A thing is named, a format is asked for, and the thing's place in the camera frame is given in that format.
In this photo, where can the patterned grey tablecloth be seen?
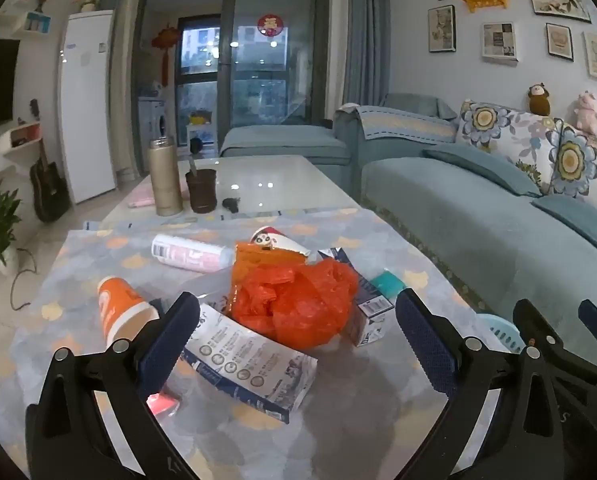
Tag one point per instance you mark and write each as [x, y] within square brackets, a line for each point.
[247, 409]

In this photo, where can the gold thermos bottle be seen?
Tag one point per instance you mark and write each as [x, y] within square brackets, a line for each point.
[162, 155]

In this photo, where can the black guitar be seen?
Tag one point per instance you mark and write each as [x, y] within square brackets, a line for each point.
[51, 196]

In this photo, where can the teal small packet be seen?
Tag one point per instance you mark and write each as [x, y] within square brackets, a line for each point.
[389, 285]

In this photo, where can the floral cushion middle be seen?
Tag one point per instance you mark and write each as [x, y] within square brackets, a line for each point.
[574, 157]

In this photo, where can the orange paper cup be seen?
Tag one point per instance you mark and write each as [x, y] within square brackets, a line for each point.
[123, 311]

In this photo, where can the white refrigerator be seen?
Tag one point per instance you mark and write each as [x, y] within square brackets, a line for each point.
[83, 105]

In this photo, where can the black car key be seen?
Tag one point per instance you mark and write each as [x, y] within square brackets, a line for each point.
[231, 204]

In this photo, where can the light blue trash basket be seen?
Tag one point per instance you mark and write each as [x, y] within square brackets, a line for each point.
[505, 331]

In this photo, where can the orange snack wrapper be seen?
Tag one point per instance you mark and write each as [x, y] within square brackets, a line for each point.
[249, 256]

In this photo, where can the red white panda paper cup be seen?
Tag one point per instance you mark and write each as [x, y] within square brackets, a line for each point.
[270, 238]

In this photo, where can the white newspaper canvas picture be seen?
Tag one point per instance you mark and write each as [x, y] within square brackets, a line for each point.
[498, 43]

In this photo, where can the teal ottoman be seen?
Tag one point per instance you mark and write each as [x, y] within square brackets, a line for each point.
[317, 144]

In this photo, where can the orange plastic bag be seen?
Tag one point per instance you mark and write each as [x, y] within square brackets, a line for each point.
[298, 305]

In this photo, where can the brown monkey plush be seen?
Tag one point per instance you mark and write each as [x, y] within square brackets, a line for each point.
[538, 100]

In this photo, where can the large white milk carton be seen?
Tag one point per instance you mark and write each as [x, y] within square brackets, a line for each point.
[249, 367]

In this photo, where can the floral cushion near corner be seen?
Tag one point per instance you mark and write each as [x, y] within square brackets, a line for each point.
[530, 142]

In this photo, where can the pink pig plush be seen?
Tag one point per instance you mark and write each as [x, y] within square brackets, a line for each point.
[586, 113]

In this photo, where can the white wall shelf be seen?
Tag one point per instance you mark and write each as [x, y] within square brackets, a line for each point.
[20, 137]

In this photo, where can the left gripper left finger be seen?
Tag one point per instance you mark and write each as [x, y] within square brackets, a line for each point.
[65, 434]

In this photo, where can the small framed picture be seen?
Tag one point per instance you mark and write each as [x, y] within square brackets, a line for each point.
[560, 41]

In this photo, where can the teal sofa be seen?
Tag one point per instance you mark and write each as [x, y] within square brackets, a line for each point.
[482, 220]

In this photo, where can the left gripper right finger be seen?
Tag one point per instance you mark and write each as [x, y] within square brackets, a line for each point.
[524, 439]

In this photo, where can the black framed picture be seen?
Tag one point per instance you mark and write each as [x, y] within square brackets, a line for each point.
[442, 36]

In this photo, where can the blue grey curtain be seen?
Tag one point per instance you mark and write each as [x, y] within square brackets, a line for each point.
[368, 51]

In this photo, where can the pink white spray bottle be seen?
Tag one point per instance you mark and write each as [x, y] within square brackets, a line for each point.
[183, 253]

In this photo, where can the dark brown cup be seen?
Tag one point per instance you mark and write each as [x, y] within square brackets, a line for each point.
[202, 190]

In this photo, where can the small blue milk carton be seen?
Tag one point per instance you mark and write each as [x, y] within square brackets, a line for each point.
[371, 312]

